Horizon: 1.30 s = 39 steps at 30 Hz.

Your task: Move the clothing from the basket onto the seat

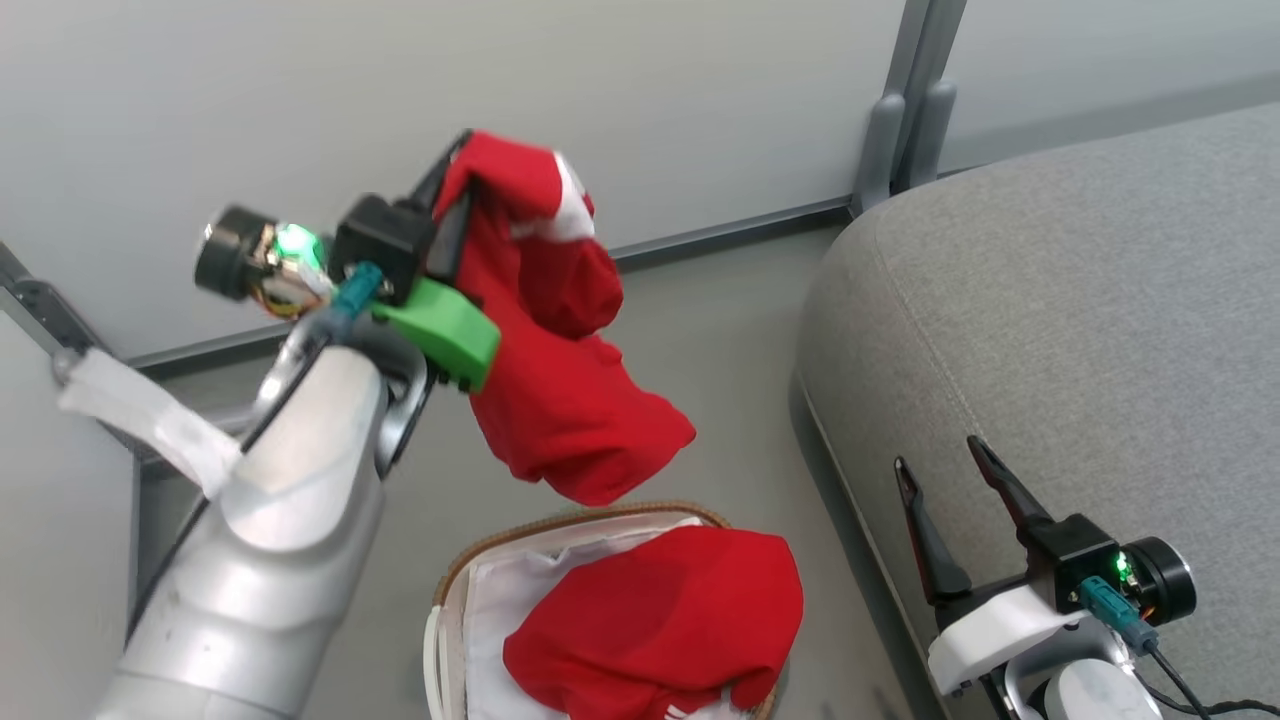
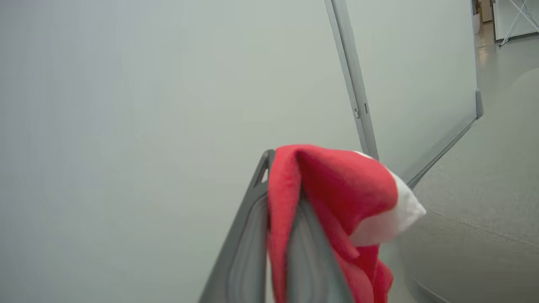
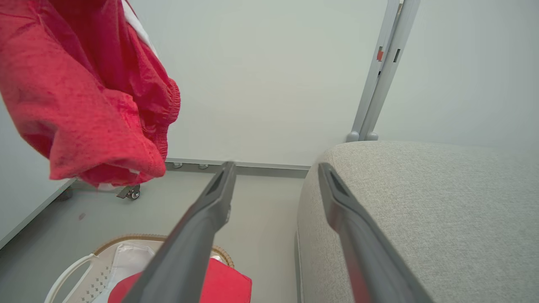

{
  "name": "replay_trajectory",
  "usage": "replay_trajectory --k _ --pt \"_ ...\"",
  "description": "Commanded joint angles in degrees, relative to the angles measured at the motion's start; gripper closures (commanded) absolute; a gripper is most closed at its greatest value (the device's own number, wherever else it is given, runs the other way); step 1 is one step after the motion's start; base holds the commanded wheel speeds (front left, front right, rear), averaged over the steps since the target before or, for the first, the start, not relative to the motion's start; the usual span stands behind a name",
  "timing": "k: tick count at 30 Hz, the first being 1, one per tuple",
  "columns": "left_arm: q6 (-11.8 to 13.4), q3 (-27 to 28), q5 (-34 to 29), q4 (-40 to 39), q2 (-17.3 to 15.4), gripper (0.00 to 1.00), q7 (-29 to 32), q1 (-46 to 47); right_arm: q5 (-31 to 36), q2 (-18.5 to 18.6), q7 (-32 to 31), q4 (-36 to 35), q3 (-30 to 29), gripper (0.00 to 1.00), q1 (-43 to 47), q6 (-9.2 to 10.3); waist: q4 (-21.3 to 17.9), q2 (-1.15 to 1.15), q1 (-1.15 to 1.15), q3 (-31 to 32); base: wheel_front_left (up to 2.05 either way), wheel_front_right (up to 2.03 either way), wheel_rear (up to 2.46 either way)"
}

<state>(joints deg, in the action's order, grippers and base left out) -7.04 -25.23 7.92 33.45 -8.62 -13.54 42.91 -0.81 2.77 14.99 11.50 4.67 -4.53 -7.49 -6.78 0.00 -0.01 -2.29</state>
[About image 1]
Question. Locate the left gripper, green band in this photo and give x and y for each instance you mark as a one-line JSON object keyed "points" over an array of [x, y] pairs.
{"points": [[440, 325]]}

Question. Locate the right gripper, white band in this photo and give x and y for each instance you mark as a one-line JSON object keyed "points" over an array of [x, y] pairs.
{"points": [[1075, 560]]}

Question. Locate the red garment with white stripe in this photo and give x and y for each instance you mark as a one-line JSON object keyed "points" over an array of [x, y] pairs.
{"points": [[560, 400]]}

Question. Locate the plain red garment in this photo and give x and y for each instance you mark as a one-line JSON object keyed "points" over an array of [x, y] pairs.
{"points": [[660, 610]]}

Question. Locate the white laundry basket, brown rim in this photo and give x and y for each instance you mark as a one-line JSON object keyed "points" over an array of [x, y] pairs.
{"points": [[455, 570]]}

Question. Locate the white basket liner bag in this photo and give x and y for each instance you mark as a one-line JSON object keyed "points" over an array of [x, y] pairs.
{"points": [[490, 610]]}

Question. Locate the grey sofa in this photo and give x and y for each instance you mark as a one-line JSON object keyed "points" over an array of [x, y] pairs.
{"points": [[1080, 300]]}

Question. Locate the white tape strip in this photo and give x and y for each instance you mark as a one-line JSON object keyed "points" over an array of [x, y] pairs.
{"points": [[150, 415]]}

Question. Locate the grey partition base rail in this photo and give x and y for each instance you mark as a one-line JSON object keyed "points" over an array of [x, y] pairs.
{"points": [[720, 235]]}

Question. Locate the grey double partition post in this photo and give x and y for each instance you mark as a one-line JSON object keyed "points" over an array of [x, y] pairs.
{"points": [[900, 120]]}

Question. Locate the grey corner partition post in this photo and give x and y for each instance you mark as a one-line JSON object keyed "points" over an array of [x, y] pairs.
{"points": [[45, 305]]}

